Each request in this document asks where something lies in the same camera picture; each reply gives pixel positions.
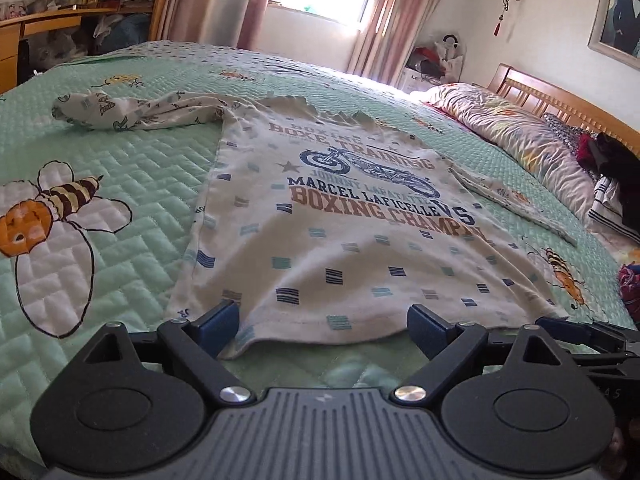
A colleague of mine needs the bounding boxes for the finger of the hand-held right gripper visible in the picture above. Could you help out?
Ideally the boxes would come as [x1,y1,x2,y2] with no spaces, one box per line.
[572,354,640,376]
[537,316,640,351]

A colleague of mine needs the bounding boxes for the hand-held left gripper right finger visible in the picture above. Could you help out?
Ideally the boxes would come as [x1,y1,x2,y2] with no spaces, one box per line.
[392,304,576,406]

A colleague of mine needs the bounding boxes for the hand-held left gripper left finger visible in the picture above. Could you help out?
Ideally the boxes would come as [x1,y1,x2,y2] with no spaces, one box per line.
[82,299,256,406]

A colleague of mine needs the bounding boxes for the white printed long-sleeve shirt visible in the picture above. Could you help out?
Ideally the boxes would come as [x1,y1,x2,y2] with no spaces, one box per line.
[52,89,578,361]

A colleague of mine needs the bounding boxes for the dark clothes pile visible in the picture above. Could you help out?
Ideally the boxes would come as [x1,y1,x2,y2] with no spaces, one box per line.
[575,132,640,233]

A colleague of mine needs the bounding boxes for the red cloth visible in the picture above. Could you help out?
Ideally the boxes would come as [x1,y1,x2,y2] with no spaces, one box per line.
[617,265,640,321]

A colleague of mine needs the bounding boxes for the black and white striped garment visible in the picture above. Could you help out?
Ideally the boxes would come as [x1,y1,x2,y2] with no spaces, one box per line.
[587,177,640,238]

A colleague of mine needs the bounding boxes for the green quilted bee bedspread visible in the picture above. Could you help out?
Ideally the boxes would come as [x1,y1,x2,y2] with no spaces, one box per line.
[0,40,636,466]

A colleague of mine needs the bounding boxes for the black and white patterned pillow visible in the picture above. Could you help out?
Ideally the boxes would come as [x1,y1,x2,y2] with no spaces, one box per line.
[542,112,583,148]

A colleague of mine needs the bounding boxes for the floral pink pillow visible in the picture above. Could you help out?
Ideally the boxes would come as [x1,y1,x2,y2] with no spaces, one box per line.
[410,82,601,221]

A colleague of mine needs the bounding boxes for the wooden headboard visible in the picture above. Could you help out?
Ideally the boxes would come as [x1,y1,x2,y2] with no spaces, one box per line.
[482,63,640,158]

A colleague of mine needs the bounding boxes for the white storage box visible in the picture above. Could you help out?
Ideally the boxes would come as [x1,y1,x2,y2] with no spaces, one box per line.
[400,67,436,93]

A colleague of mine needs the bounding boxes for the heap of shopping bags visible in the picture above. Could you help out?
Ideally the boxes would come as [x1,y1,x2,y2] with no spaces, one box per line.
[405,34,466,83]

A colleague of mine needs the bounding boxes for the blue bag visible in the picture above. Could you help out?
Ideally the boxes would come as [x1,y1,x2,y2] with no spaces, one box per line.
[95,14,151,56]

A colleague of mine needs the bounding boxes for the wooden bookshelf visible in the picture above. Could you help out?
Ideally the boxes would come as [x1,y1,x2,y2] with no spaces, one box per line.
[50,0,173,43]

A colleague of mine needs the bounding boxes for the clear plastic bags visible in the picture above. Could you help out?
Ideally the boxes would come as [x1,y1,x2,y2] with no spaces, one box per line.
[30,30,91,63]

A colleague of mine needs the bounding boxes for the framed picture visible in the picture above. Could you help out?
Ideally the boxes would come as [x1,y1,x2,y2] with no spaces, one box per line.
[587,0,640,71]

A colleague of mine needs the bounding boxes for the wooden desk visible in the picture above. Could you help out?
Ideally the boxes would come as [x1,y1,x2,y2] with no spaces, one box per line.
[0,7,121,93]

